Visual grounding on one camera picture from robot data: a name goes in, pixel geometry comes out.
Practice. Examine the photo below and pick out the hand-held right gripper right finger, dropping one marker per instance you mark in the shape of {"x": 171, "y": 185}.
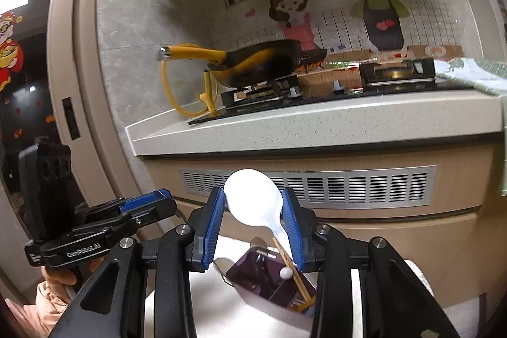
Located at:
{"x": 292, "y": 233}

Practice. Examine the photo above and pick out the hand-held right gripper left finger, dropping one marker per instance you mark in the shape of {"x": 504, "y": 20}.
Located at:
{"x": 212, "y": 233}

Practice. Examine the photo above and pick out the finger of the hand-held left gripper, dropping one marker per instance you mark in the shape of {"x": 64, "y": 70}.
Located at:
{"x": 144, "y": 199}
{"x": 158, "y": 213}

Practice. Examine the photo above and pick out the white plastic rice spoon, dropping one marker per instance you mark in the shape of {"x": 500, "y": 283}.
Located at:
{"x": 253, "y": 199}

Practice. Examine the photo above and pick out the purple utensil holder box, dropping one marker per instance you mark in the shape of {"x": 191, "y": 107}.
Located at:
{"x": 253, "y": 276}

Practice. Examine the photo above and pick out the person's left forearm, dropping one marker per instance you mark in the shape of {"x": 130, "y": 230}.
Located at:
{"x": 43, "y": 306}

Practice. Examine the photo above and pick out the person's left hand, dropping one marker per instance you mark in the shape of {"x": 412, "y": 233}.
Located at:
{"x": 59, "y": 276}

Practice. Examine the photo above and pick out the small white ball-headed stick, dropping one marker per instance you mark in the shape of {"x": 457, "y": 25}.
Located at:
{"x": 285, "y": 273}

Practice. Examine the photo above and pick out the wooden chopstick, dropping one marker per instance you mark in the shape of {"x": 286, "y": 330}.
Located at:
{"x": 303, "y": 282}
{"x": 295, "y": 274}

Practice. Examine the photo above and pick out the grey vent grille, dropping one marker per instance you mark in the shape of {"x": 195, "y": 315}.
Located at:
{"x": 356, "y": 187}

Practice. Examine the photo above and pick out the grey stone countertop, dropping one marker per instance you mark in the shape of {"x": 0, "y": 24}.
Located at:
{"x": 317, "y": 128}

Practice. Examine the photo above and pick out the red figure door sticker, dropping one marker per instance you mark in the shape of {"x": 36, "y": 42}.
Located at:
{"x": 8, "y": 53}

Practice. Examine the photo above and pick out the wooden kitchen cabinet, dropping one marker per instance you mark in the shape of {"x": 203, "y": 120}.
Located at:
{"x": 435, "y": 243}

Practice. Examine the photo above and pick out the black and yellow wok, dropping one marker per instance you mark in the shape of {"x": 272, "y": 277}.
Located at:
{"x": 257, "y": 64}

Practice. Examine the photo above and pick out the black gas stove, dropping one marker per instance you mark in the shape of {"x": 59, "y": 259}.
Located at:
{"x": 396, "y": 76}

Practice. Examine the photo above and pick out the green checked cloth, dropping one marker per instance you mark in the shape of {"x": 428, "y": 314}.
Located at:
{"x": 467, "y": 74}

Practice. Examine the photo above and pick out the cartoon couple wall sticker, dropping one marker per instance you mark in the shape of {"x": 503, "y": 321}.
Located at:
{"x": 293, "y": 13}

